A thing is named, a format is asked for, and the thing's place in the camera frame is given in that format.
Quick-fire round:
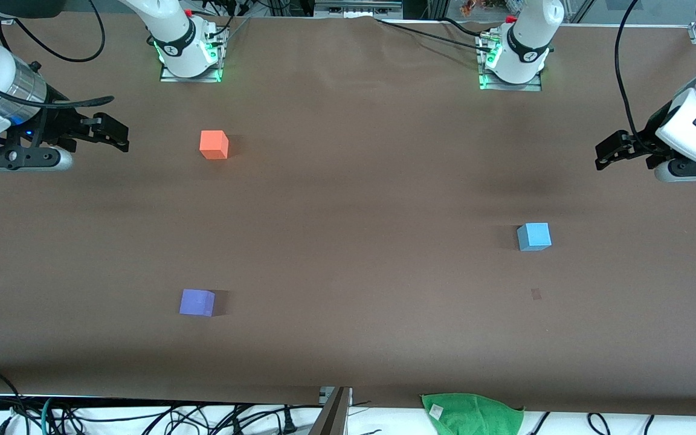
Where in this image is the blue foam block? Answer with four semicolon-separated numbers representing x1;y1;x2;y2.
517;222;552;252

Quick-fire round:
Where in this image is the orange foam block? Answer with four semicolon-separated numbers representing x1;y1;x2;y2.
199;130;230;160

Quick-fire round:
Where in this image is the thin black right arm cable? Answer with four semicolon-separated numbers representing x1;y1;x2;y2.
14;0;106;62

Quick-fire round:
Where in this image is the silver power strip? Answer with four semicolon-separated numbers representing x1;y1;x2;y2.
314;0;404;19

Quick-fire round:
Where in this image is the brown table cover sheet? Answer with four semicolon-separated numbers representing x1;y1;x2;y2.
0;11;696;417

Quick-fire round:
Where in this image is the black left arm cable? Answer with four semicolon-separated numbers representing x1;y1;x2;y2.
616;0;657;152

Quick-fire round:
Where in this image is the green microfibre cloth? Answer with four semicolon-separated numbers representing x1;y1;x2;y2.
420;393;525;435

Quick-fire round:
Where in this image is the aluminium profile post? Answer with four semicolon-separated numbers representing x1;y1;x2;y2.
309;387;353;435

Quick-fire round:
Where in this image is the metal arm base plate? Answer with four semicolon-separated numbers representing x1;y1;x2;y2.
477;33;543;92
159;23;224;83

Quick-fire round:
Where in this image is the thick black right gripper cable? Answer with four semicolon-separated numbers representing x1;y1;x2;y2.
0;0;115;111

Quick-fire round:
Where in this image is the purple foam block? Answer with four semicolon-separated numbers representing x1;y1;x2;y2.
179;289;216;317

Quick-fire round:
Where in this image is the black cable across table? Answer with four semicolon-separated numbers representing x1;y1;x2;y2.
377;18;495;47

